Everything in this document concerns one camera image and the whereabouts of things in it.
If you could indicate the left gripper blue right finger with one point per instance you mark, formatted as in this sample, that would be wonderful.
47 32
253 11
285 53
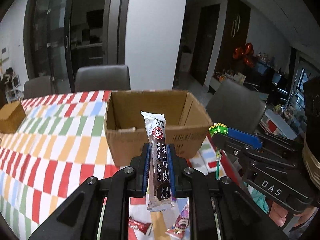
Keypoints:
219 209

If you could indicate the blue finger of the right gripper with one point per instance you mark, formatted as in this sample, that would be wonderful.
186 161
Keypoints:
232 147
246 138

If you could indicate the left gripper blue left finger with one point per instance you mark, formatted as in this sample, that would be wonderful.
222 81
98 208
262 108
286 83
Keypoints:
99 208

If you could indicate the green lollipop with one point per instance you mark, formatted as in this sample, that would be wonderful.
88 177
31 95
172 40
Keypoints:
213 130

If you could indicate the long haw roll snack stick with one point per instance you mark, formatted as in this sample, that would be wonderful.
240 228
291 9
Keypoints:
160 197

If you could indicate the grey chair right side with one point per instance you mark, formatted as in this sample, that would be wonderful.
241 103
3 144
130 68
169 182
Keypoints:
236 106

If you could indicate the grey chair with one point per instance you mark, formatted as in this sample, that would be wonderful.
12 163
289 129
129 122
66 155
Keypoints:
109 77
236 106
38 87

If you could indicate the red white candy packet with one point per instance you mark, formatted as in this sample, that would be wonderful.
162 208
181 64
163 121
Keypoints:
177 230

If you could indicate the colourful checked tablecloth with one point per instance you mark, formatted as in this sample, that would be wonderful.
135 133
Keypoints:
66 138

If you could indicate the brown cardboard box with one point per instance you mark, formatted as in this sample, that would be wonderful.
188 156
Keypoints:
175 116

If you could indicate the red foil balloon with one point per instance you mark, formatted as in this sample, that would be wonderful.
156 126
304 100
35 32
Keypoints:
245 53

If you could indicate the woven yellow basket box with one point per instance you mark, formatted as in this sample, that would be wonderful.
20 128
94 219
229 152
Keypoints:
11 116

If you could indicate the grey chair far middle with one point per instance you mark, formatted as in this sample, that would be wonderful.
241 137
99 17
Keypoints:
109 77

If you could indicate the grey chair far left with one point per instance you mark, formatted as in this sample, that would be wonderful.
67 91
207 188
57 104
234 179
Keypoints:
38 87

